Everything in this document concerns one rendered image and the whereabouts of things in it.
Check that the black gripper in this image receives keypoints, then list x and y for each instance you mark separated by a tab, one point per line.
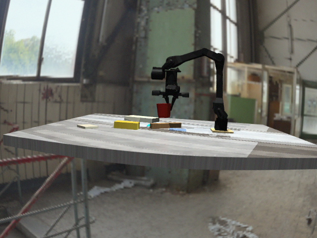
183	94

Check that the yellow rectangular block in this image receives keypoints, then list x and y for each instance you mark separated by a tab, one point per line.
127	124

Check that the tan wooden flat bar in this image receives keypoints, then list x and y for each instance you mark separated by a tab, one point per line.
166	125

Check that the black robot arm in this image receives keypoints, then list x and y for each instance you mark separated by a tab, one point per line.
175	61

